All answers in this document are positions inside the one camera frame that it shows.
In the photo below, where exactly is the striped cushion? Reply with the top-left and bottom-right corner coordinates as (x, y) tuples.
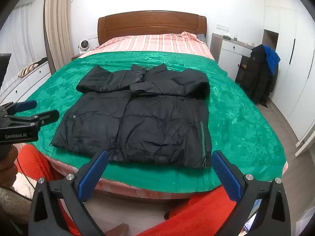
(20, 63), (39, 77)

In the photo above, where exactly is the green velvet blanket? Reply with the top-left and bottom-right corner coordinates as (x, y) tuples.
(20, 51), (288, 193)

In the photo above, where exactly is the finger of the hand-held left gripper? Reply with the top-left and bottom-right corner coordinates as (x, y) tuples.
(0, 100), (38, 117)
(0, 110), (60, 129)

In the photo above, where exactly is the black puffer jacket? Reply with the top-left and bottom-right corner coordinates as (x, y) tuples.
(50, 63), (213, 170)

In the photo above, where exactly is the white wardrobe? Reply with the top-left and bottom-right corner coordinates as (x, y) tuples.
(262, 0), (315, 156)

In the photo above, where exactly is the wooden bed headboard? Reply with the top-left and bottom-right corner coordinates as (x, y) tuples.
(97, 11), (208, 48)

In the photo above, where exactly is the white drawer cabinet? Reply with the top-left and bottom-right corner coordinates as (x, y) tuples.
(0, 60), (52, 106)

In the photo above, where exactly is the wooden chair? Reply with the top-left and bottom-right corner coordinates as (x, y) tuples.
(235, 63), (249, 84)

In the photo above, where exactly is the black hanging coat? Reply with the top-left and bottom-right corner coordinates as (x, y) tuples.
(240, 45), (279, 108)

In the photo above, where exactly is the pink striped bedsheet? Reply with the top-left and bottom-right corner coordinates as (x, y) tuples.
(48, 31), (288, 198)

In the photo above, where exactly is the beige curtain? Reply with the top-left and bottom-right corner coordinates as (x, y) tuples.
(44, 0), (74, 74)

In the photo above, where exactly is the white sheer curtain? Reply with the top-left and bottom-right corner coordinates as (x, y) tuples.
(5, 0), (48, 91)

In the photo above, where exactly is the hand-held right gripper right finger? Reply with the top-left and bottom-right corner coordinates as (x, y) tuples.
(211, 150), (293, 236)

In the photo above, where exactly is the white dressing table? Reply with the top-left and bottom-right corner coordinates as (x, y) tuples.
(210, 33), (255, 79)

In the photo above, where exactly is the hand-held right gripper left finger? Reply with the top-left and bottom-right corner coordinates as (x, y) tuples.
(28, 149), (109, 236)

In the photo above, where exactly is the small white fan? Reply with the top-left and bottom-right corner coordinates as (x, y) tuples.
(77, 40), (89, 53)

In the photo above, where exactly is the black flat screen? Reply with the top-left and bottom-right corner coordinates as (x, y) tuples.
(0, 53), (12, 94)

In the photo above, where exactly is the thin black cable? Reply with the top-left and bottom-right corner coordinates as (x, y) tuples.
(16, 156), (33, 198)

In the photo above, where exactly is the person's left hand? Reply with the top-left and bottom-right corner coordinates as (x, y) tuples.
(0, 150), (19, 190)

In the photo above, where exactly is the blue hanging jacket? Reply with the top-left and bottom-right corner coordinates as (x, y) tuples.
(263, 45), (281, 77)

